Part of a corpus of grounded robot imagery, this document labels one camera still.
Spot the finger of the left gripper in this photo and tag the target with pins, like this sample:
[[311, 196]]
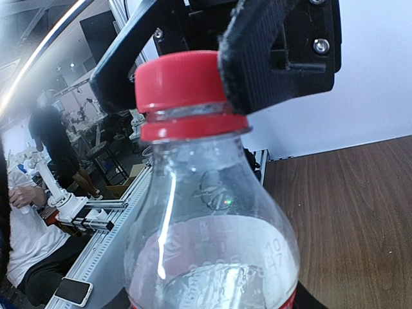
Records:
[[110, 79], [250, 78]]

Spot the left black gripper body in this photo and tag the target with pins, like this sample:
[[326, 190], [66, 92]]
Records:
[[312, 33]]

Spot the red bottle cap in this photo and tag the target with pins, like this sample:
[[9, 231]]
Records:
[[178, 80]]

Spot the clear cola bottle red label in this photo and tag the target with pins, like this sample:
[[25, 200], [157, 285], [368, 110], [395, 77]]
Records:
[[208, 235]]

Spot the person in dark shirt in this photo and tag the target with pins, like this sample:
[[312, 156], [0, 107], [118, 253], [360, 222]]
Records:
[[47, 127]]

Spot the cardboard box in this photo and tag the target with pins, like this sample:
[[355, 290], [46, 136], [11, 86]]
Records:
[[118, 190]]

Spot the person in white shirt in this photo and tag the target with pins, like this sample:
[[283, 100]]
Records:
[[34, 256]]

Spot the white smartphone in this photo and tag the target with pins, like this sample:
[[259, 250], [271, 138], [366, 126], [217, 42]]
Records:
[[74, 291]]

